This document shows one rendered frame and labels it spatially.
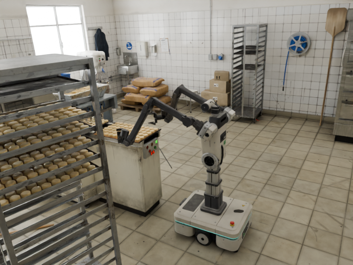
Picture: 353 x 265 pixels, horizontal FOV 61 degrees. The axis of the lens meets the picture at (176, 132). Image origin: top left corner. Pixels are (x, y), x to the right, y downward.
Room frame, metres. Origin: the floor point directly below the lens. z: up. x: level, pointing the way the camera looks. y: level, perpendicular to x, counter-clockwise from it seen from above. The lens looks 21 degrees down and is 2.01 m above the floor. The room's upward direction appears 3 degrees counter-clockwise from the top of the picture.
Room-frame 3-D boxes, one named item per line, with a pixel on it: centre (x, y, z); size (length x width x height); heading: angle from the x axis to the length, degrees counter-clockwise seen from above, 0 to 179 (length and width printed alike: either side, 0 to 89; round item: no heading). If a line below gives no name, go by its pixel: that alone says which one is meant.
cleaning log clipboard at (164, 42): (7.40, 0.18, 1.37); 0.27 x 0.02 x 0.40; 57
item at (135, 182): (3.00, 0.58, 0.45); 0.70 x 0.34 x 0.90; 59
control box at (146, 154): (2.81, 0.27, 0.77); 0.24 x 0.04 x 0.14; 149
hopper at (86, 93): (3.26, 1.01, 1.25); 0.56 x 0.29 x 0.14; 149
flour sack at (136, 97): (6.82, 0.80, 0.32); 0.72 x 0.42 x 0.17; 62
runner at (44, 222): (1.49, 0.70, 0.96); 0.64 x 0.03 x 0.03; 134
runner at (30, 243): (1.49, 0.70, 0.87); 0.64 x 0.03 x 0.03; 134
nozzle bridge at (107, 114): (3.26, 1.01, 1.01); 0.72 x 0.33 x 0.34; 149
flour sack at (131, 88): (7.16, 0.89, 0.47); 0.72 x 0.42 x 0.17; 148
